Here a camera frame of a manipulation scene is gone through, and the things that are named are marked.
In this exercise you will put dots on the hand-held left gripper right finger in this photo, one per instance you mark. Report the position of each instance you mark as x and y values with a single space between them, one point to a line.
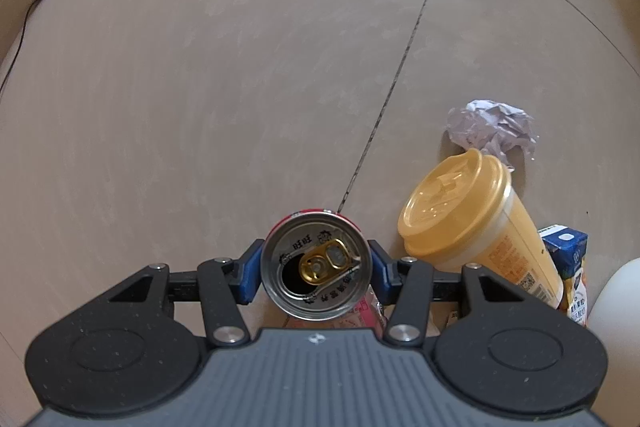
384 274

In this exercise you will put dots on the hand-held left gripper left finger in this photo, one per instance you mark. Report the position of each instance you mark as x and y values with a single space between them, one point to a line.
248 279

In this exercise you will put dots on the red drink can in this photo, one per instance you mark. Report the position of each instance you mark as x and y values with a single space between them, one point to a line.
315 264

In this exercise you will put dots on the white paper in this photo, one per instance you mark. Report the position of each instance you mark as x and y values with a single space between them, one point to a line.
492 129

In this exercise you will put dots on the small blue drink carton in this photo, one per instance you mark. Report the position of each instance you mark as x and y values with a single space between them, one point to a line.
570 267

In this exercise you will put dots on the white trash bin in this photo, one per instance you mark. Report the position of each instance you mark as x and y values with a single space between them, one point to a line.
620 302

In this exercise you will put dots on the yellow lidded drink cup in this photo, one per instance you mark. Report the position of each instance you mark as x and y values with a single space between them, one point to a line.
480 227

